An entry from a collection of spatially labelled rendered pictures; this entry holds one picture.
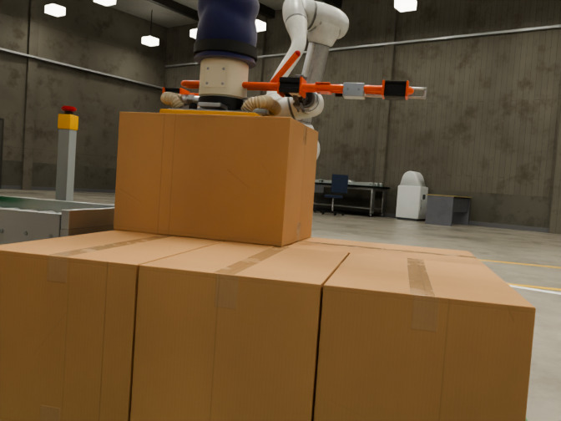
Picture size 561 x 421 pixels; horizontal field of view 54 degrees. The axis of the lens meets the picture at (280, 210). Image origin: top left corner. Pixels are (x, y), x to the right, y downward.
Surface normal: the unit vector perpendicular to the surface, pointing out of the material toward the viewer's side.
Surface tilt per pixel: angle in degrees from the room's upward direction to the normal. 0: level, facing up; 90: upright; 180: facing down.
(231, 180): 90
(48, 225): 90
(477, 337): 90
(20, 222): 90
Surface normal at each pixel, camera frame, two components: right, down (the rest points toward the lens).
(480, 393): -0.22, 0.03
